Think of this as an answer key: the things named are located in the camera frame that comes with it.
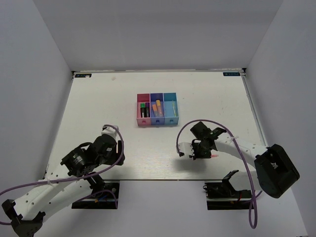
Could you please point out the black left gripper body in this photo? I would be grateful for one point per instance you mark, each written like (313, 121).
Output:
(108, 159)

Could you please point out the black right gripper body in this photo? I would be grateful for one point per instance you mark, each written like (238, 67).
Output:
(207, 152)

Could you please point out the purple capped black marker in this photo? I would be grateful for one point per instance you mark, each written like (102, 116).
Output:
(147, 109)

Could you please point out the yellow thin pen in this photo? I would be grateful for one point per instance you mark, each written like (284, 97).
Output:
(174, 106)

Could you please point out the orange capped clear highlighter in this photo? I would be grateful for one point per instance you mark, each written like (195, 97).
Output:
(155, 110)

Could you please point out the orange capped pink highlighter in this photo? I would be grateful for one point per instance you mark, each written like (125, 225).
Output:
(158, 103)

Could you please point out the green capped black marker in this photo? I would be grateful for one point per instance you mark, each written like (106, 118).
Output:
(142, 110)

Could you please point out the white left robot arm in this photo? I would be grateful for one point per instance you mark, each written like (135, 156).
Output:
(72, 180)

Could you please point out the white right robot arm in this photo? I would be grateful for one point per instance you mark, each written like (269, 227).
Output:
(274, 171)

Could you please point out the light blue storage drawer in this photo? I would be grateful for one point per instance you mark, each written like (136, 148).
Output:
(170, 119)

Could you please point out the pink storage drawer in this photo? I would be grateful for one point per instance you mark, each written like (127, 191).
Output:
(142, 98)

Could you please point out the dark blue storage drawer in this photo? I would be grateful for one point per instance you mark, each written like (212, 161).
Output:
(156, 120)

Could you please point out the right blue corner label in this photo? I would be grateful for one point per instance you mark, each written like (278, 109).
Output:
(231, 74)

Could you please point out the blue corner label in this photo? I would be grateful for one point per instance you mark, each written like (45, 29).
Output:
(83, 75)
(231, 74)

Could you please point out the left blue corner label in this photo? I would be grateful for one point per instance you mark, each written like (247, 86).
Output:
(83, 75)

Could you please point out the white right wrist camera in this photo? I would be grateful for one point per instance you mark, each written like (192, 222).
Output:
(186, 150)

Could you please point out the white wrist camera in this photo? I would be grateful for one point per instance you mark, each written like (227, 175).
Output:
(110, 131)
(186, 150)

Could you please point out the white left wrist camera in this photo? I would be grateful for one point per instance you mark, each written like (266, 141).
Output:
(110, 131)

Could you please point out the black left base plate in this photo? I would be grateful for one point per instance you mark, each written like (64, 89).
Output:
(106, 199)

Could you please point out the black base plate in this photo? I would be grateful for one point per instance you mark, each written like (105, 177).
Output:
(106, 199)
(221, 197)

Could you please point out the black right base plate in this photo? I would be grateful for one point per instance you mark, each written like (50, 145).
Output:
(221, 197)

